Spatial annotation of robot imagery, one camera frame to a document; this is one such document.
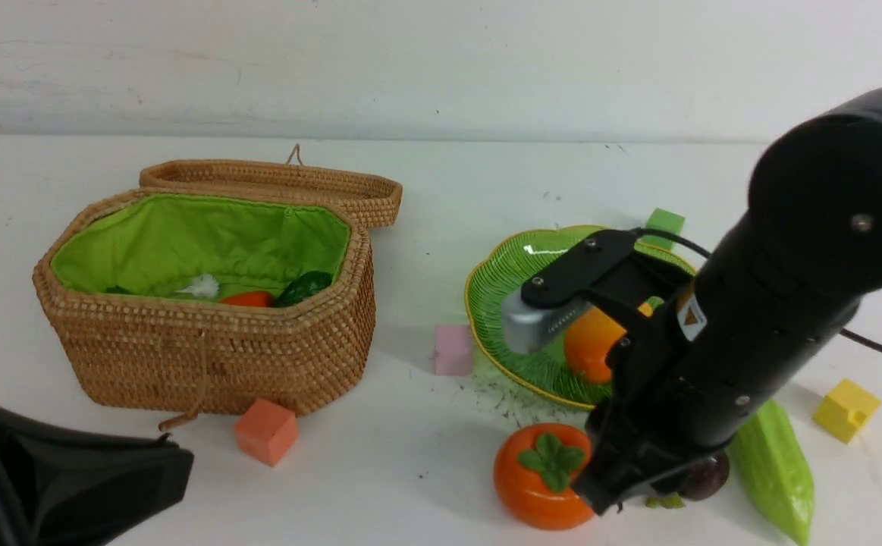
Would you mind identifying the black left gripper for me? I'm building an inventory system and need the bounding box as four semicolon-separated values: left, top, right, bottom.
0;407;194;545

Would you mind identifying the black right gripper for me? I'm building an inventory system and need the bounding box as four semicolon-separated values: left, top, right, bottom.
571;303;730;516

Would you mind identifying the dark purple mangosteen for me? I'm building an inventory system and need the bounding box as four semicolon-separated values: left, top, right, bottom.
645;451;731;510

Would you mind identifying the yellow orange mango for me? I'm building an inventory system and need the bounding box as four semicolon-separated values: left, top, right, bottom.
564;307;626;384

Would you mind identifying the orange persimmon green calyx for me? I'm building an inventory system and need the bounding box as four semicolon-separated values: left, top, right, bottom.
493;422;595;531

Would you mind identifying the light green bitter gourd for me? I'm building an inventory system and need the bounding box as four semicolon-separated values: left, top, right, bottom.
729;400;815;545

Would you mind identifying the orange carrot with leaves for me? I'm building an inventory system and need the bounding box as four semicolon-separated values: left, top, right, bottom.
218;271;334;309

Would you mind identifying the white radish with leaves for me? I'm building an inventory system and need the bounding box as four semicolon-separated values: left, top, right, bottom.
103;274;220;301

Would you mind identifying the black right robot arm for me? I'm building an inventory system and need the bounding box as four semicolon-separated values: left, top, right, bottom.
567;89;882;515

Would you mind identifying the yellow foam cube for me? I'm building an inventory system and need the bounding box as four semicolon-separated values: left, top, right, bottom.
812;378;882;444

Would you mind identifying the green foam cube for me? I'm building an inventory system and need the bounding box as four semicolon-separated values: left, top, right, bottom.
641;208;686;252

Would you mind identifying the pink foam cube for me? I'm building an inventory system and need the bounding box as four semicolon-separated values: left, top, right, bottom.
433;325;474;377

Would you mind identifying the green leaf-shaped plate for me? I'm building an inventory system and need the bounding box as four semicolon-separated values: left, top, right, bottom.
463;224;699;410

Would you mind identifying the orange foam cube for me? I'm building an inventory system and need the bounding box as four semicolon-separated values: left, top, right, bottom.
234;398;298;467

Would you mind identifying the woven rattan basket green lining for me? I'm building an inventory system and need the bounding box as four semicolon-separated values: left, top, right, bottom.
33;187;377;416

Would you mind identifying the woven rattan basket lid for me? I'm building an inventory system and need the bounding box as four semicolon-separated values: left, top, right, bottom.
139;146;403;228

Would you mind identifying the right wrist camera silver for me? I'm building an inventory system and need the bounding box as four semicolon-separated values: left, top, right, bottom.
499;227;673;356

